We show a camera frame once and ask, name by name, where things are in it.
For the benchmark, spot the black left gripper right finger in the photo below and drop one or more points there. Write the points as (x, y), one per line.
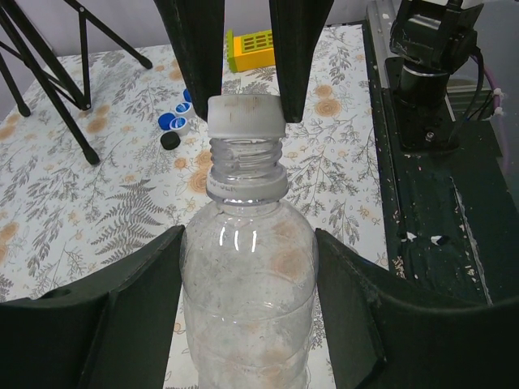
(384, 332)

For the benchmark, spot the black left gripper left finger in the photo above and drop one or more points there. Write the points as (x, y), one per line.
(111, 329)

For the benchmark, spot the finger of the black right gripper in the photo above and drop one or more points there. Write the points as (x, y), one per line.
(296, 28)
(195, 29)

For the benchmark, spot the clear plastic bottle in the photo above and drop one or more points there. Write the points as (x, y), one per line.
(249, 265)

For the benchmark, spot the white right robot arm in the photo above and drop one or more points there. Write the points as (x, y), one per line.
(433, 36)

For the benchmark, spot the plain blue bottle cap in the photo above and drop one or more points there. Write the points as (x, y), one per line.
(164, 120)

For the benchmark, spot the black bottle cap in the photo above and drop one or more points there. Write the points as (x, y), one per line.
(170, 140)

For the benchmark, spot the yellow green toy blocks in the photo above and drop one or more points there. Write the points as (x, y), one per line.
(250, 51)

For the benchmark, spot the black music stand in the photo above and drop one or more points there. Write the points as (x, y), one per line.
(32, 50)

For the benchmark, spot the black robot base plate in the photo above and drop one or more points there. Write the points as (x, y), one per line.
(451, 224)

